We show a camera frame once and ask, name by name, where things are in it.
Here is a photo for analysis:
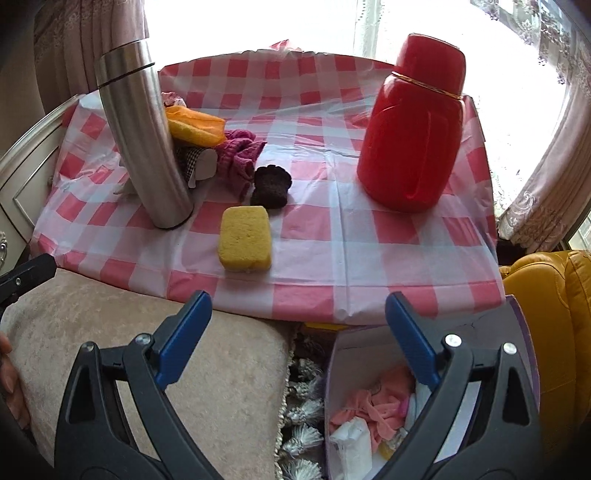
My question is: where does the person's left hand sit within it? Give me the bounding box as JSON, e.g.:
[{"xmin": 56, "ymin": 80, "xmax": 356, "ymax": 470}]
[{"xmin": 0, "ymin": 332, "xmax": 31, "ymax": 432}]

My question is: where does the yellow leather chair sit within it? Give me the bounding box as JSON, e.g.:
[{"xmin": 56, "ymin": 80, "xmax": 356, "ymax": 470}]
[{"xmin": 501, "ymin": 249, "xmax": 591, "ymax": 444}]

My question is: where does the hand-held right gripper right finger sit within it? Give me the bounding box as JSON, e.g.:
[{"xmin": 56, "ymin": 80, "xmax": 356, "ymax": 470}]
[{"xmin": 374, "ymin": 292, "xmax": 543, "ymax": 480}]

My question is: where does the white packet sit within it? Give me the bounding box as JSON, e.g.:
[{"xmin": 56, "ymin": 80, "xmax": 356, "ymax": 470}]
[{"xmin": 329, "ymin": 418, "xmax": 372, "ymax": 480}]

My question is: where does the white cabinet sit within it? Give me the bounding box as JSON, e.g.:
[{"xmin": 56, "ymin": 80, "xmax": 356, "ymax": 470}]
[{"xmin": 0, "ymin": 92, "xmax": 88, "ymax": 278}]

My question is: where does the houndstooth fabric item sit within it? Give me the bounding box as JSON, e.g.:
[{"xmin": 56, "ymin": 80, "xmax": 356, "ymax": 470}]
[{"xmin": 173, "ymin": 144, "xmax": 218, "ymax": 188}]

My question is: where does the pink checkered tablecloth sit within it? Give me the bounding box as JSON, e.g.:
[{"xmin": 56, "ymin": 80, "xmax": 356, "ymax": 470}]
[{"xmin": 28, "ymin": 41, "xmax": 506, "ymax": 324}]

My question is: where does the pink embroidered curtain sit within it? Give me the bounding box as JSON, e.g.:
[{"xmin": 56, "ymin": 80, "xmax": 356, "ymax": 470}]
[
  {"xmin": 34, "ymin": 0, "xmax": 153, "ymax": 121},
  {"xmin": 496, "ymin": 78, "xmax": 591, "ymax": 245}
]

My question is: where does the dark brown knitted glove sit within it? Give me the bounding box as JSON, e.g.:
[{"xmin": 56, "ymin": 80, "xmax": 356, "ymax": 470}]
[{"xmin": 250, "ymin": 165, "xmax": 293, "ymax": 209}]

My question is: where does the red plastic thermos jug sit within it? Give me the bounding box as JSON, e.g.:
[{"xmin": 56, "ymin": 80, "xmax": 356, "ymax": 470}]
[{"xmin": 356, "ymin": 32, "xmax": 467, "ymax": 214}]

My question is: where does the beige cushion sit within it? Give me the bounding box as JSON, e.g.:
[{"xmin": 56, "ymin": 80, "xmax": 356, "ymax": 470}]
[{"xmin": 0, "ymin": 268, "xmax": 291, "ymax": 480}]

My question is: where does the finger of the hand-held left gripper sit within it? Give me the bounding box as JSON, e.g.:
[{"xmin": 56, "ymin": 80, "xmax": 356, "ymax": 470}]
[{"xmin": 0, "ymin": 255, "xmax": 57, "ymax": 319}]

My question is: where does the purple-rimmed cardboard box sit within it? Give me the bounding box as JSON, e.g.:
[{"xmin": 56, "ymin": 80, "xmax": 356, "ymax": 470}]
[{"xmin": 323, "ymin": 293, "xmax": 541, "ymax": 480}]

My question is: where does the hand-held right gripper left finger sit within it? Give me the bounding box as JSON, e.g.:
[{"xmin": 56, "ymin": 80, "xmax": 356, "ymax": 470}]
[{"xmin": 54, "ymin": 291, "xmax": 222, "ymax": 480}]

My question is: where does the orange mesh sponge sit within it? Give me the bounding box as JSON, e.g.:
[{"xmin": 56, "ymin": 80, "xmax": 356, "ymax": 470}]
[{"xmin": 164, "ymin": 105, "xmax": 227, "ymax": 147}]

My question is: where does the yellow sponge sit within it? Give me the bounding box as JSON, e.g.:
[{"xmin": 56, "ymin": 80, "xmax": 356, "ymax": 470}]
[{"xmin": 218, "ymin": 206, "xmax": 273, "ymax": 272}]

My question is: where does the stainless steel thermos flask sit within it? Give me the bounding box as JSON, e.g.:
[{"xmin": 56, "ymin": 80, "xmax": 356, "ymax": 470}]
[{"xmin": 93, "ymin": 41, "xmax": 195, "ymax": 230}]

